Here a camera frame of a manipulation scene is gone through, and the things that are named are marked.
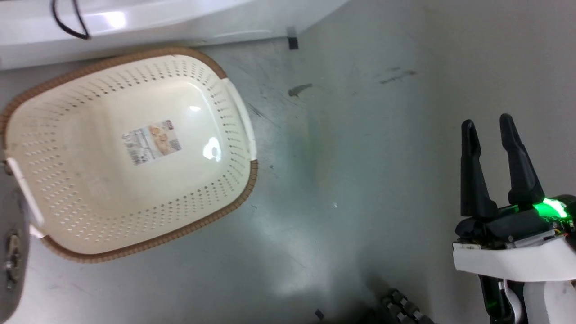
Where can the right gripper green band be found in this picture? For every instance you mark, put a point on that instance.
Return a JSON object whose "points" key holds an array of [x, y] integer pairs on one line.
{"points": [[517, 256]]}

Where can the black ribbed robot base wheel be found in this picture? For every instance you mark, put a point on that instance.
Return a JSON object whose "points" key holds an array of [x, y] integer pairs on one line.
{"points": [[405, 308]]}

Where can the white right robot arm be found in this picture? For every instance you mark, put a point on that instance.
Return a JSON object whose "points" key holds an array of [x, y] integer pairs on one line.
{"points": [[540, 301]]}

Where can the black washing machine foot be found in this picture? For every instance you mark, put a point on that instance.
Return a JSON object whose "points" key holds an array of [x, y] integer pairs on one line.
{"points": [[292, 41]]}

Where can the white washing machine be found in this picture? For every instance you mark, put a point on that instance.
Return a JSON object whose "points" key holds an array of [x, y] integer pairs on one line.
{"points": [[189, 18]]}

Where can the cream laundry basket brown rim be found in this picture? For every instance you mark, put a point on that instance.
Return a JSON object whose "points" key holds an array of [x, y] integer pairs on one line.
{"points": [[112, 189]]}

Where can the small black floor scrap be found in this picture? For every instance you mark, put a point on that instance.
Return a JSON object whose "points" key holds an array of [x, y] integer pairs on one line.
{"points": [[319, 313]]}

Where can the printed paper label sticker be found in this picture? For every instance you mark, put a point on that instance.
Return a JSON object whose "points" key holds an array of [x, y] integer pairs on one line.
{"points": [[152, 143]]}

